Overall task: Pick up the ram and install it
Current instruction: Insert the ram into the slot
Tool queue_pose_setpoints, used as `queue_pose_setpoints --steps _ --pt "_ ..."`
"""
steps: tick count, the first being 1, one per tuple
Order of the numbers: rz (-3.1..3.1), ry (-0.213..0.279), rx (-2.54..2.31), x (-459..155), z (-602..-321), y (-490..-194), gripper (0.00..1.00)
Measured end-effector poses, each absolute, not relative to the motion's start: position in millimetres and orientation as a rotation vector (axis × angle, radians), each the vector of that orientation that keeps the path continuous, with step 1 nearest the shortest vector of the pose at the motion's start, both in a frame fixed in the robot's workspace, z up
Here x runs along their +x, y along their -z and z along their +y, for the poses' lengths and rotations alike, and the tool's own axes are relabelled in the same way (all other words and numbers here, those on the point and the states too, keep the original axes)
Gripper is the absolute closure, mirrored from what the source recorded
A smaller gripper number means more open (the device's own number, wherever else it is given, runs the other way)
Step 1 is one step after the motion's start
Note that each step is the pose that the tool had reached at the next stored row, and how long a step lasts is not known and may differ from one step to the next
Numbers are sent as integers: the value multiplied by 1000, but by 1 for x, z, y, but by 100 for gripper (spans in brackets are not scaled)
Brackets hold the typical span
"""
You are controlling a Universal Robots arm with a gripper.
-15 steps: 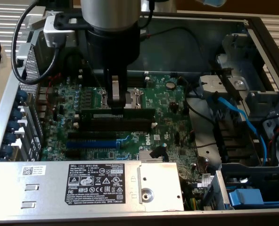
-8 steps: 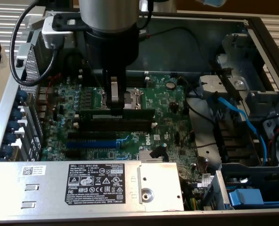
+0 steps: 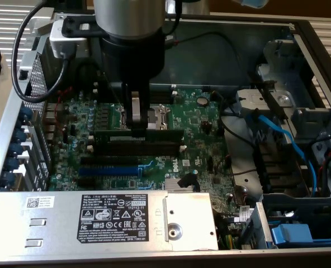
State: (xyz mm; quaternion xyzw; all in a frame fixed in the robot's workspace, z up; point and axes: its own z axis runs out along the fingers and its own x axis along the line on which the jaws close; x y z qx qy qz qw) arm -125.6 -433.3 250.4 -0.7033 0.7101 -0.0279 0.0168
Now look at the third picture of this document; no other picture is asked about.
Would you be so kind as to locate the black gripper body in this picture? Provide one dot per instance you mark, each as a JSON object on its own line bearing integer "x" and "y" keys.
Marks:
{"x": 132, "y": 58}

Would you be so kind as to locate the green RAM stick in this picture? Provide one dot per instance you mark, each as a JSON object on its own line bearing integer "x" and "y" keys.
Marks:
{"x": 165, "y": 134}

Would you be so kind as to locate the black RAM slot white latches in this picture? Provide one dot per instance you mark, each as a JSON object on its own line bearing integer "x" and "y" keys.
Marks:
{"x": 160, "y": 143}
{"x": 162, "y": 90}
{"x": 162, "y": 98}
{"x": 154, "y": 152}

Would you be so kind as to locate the metal CPU socket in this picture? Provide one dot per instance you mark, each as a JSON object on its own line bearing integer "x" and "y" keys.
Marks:
{"x": 164, "y": 117}

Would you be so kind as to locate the thin metal locking lever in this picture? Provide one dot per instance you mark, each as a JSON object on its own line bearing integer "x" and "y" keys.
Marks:
{"x": 116, "y": 96}

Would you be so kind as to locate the round coin cell battery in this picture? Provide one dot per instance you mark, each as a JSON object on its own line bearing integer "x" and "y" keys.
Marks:
{"x": 202, "y": 100}

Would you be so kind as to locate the green Dell motherboard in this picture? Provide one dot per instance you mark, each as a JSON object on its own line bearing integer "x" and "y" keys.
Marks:
{"x": 199, "y": 134}

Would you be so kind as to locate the long black expansion slot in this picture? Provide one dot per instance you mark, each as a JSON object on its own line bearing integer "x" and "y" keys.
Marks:
{"x": 109, "y": 161}

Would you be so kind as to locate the blue expansion slot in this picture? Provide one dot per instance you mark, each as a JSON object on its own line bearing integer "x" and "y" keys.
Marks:
{"x": 109, "y": 170}

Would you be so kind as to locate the silver finned chipset heatsink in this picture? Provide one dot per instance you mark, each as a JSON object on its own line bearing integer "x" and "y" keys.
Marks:
{"x": 172, "y": 185}

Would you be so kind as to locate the grey metal PC case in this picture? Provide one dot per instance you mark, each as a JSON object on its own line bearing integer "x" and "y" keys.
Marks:
{"x": 215, "y": 61}

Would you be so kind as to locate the short black expansion slot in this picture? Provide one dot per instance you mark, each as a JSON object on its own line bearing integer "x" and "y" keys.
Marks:
{"x": 86, "y": 182}

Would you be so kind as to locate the metal port block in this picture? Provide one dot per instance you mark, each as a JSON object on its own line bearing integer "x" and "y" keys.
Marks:
{"x": 52, "y": 113}

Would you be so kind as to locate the small black clip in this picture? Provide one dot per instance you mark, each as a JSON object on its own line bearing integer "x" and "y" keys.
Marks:
{"x": 22, "y": 75}

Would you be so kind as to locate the blue slot clip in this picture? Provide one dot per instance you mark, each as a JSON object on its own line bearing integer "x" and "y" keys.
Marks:
{"x": 7, "y": 177}
{"x": 16, "y": 149}
{"x": 20, "y": 134}
{"x": 11, "y": 163}
{"x": 25, "y": 114}

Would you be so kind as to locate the black plastic bar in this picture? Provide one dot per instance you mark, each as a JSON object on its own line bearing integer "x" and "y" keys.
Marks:
{"x": 274, "y": 100}

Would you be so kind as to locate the silver power supply with label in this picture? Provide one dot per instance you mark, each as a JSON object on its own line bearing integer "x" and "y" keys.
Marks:
{"x": 56, "y": 223}

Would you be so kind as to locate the black ribbed plastic shroud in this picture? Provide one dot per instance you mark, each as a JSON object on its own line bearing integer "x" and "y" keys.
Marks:
{"x": 277, "y": 167}

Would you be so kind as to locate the grey metal disk bay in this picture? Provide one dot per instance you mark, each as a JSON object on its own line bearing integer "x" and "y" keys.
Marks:
{"x": 288, "y": 69}

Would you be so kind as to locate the grey metal drive cage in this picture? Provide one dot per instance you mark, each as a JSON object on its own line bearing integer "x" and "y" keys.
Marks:
{"x": 294, "y": 201}

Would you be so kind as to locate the blue plastic latch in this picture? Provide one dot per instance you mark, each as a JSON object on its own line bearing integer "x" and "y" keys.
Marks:
{"x": 291, "y": 234}

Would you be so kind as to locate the black camera bracket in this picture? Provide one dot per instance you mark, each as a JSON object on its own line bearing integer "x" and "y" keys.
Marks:
{"x": 70, "y": 28}

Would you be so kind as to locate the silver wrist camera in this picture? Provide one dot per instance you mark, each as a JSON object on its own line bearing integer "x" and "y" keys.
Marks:
{"x": 65, "y": 42}

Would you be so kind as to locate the silver disk bracket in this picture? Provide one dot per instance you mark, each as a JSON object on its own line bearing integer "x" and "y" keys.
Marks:
{"x": 255, "y": 99}

